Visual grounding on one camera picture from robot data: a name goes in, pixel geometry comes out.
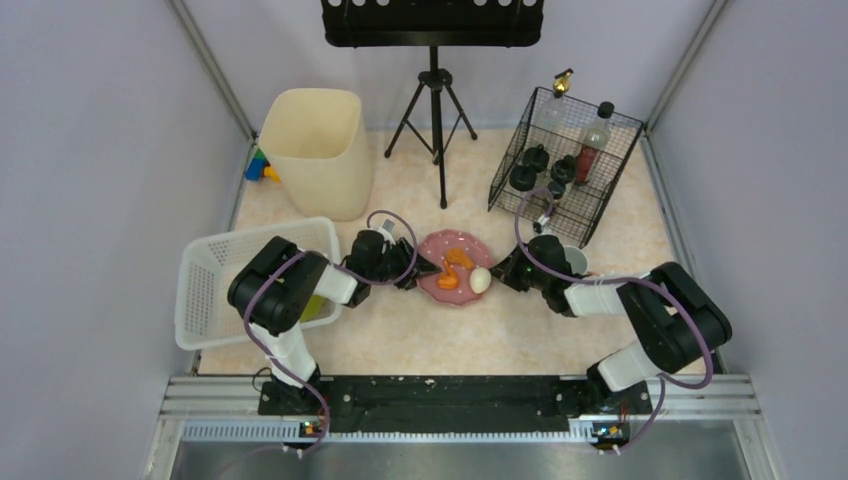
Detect pink polka dot plate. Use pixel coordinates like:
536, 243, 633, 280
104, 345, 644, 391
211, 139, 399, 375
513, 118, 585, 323
418, 229, 495, 307

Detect green polka dot plate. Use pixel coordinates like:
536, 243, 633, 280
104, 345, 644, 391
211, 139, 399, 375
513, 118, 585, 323
299, 295, 326, 323

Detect small pepper shaker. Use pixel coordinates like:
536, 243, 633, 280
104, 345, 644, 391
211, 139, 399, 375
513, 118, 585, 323
547, 181, 567, 205

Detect black-lid jar white beads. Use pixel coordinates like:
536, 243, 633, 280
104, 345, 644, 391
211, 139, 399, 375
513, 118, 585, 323
508, 164, 538, 192

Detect shiny black-lid spice jar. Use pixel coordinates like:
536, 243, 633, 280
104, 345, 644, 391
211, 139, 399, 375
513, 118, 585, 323
550, 155, 576, 185

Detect black-lid clear jar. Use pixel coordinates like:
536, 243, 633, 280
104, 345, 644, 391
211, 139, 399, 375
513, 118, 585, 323
521, 144, 550, 173

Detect tall sauce bottle black cap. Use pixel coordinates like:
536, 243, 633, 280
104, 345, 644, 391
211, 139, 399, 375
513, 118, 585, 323
575, 101, 615, 185

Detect glass bottle gold stopper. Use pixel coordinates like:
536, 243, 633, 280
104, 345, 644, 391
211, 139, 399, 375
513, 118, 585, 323
537, 68, 574, 132

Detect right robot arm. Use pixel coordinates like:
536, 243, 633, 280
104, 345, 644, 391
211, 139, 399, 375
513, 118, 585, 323
490, 234, 732, 409

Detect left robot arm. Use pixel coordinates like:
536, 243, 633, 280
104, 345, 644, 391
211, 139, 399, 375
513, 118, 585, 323
227, 228, 442, 415

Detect toy fried chicken piece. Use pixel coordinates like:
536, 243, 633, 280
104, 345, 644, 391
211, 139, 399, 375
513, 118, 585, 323
443, 247, 476, 270

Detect toy white egg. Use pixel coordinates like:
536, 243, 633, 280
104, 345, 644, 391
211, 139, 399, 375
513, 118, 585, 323
468, 266, 492, 295

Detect pink ceramic mug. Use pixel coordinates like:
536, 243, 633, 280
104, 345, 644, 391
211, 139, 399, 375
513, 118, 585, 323
563, 245, 589, 276

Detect cream plastic waste bin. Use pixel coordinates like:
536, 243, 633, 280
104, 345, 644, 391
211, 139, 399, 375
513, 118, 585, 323
258, 88, 374, 221

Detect colourful toy blocks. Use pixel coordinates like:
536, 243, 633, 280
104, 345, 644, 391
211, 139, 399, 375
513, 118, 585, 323
244, 149, 281, 183

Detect white plastic perforated basket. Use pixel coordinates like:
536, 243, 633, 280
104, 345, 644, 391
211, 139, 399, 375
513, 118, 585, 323
174, 217, 341, 351

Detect black tripod music stand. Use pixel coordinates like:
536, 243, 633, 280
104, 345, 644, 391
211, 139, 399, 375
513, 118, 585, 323
321, 1, 544, 209

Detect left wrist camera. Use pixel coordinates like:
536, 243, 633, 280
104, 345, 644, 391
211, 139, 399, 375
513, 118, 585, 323
376, 219, 395, 238

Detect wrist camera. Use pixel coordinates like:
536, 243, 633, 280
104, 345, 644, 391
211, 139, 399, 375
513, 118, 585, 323
376, 219, 395, 238
532, 215, 552, 235

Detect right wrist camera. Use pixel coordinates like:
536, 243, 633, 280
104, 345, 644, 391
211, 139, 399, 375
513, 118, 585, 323
532, 215, 552, 235

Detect black wire basket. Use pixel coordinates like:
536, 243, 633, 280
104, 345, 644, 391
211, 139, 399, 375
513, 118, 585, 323
487, 87, 644, 247

